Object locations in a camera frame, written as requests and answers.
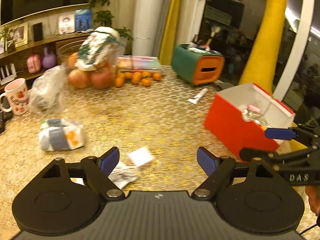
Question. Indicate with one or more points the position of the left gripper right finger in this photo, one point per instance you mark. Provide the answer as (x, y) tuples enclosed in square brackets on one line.
[(218, 170)]

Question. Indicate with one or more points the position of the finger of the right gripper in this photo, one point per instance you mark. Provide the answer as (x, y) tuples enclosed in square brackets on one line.
[(305, 134), (301, 159)]

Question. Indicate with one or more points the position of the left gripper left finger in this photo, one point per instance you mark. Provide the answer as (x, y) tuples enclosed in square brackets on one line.
[(97, 171)]

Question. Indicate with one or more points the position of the white printed plastic wrapper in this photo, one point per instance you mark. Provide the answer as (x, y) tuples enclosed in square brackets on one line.
[(123, 174)]

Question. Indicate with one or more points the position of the white blue tissue pack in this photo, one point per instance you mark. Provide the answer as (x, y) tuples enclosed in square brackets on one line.
[(61, 135)]

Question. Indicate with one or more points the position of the silver foil snack packet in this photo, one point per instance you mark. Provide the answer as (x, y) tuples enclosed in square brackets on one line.
[(253, 116)]

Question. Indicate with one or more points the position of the pink binder clip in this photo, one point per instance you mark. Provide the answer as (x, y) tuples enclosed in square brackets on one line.
[(255, 107)]

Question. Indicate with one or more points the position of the red cardboard box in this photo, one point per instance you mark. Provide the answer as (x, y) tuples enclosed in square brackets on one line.
[(225, 118)]

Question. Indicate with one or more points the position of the white cream tube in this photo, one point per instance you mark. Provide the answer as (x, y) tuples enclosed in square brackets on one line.
[(195, 99)]

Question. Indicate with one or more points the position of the mandarin orange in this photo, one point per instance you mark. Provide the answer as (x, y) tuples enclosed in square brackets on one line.
[(119, 82), (146, 82), (136, 77), (157, 76)]

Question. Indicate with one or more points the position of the clear crumpled plastic bag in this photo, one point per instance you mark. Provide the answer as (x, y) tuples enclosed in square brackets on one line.
[(46, 94)]

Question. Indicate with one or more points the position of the large red apple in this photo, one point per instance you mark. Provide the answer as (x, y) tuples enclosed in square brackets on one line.
[(102, 78)]

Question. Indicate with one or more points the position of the large orange apple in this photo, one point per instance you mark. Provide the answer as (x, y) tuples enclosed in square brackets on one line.
[(79, 79)]

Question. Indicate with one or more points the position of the green orange tissue box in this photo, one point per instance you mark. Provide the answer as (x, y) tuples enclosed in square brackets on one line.
[(197, 68)]

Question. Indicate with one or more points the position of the black remote control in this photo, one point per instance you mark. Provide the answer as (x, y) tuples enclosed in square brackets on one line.
[(5, 116)]

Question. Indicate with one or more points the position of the white mug with strawberries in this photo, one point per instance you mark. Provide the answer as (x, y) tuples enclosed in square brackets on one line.
[(17, 96)]

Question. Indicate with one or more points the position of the stack of pastel books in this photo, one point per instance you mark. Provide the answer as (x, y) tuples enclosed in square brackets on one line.
[(138, 63)]

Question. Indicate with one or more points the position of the printed cloth bag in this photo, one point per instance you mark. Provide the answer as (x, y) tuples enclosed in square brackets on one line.
[(101, 45)]

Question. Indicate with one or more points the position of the blue picture card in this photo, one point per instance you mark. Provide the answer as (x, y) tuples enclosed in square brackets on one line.
[(83, 19)]

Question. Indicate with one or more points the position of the portrait photo frame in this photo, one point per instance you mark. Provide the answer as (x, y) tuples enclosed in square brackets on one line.
[(66, 24)]

